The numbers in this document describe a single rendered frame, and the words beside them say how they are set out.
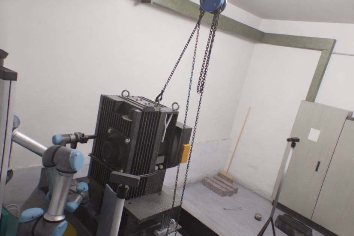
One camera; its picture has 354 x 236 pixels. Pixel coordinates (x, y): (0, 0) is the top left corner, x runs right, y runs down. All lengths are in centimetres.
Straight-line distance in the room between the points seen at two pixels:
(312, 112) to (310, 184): 103
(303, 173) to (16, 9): 401
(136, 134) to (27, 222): 82
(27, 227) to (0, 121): 64
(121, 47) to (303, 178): 317
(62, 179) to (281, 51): 406
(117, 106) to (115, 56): 106
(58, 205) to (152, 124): 81
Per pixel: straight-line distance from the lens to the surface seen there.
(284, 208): 504
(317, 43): 479
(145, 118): 208
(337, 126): 449
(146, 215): 218
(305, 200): 478
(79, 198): 212
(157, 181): 244
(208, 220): 279
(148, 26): 345
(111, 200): 211
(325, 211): 473
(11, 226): 233
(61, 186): 186
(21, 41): 283
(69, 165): 180
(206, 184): 493
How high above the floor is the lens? 207
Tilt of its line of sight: 12 degrees down
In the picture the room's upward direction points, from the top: 12 degrees clockwise
